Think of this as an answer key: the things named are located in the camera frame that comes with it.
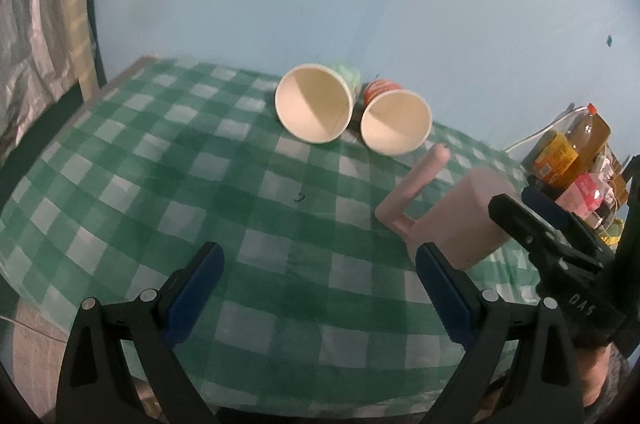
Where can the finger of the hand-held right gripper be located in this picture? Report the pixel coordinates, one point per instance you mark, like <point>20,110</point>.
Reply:
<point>525,226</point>
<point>550,206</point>

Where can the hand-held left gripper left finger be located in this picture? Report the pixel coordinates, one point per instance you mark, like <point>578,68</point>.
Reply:
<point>197,284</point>

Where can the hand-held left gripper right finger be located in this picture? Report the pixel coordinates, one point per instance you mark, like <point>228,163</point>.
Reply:
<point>442,284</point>

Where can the person's right forearm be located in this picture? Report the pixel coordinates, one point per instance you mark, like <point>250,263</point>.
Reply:
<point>602,376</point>

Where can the orange paper cup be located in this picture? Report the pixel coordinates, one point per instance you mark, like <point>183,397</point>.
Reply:
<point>395,121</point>

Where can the green paper cup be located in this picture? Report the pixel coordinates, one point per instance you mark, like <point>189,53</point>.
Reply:
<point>312,104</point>

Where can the pink packet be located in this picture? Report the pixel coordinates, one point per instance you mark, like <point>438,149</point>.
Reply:
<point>582,195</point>

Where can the plastic bottle with orange cap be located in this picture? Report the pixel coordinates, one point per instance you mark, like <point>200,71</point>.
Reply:
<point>587,136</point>

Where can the green checked tablecloth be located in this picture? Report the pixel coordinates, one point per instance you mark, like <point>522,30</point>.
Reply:
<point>150,184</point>

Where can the grey curtain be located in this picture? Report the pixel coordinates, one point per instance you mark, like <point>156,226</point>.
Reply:
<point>30,44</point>

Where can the wooden post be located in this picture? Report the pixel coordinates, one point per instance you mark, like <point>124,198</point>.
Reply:
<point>80,29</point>

